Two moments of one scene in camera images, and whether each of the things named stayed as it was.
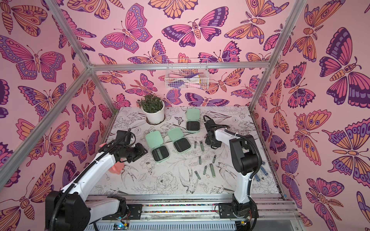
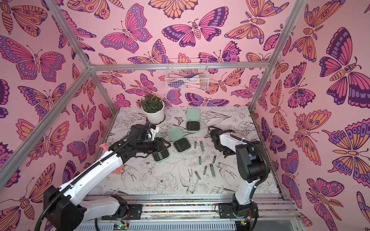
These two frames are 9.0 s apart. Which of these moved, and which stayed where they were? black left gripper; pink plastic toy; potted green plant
Moved: black left gripper
Stayed: pink plastic toy; potted green plant
